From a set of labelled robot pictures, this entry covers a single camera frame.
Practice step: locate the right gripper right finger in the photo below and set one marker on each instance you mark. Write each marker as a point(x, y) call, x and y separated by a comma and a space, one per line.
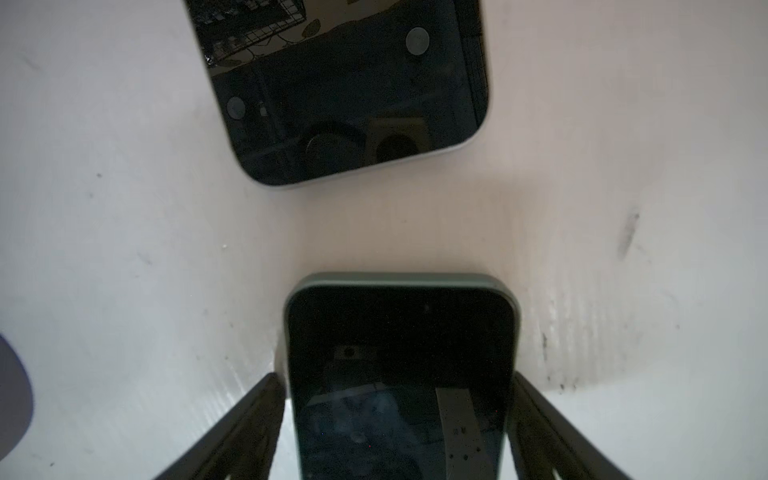
point(545, 445)

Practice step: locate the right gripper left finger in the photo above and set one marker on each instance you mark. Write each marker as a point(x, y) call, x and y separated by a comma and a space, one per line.
point(243, 443)

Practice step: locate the black phone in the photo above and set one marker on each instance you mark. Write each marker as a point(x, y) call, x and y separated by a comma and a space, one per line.
point(400, 376)
point(312, 89)

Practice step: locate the grey round stand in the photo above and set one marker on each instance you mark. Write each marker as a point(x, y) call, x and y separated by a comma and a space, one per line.
point(17, 401)

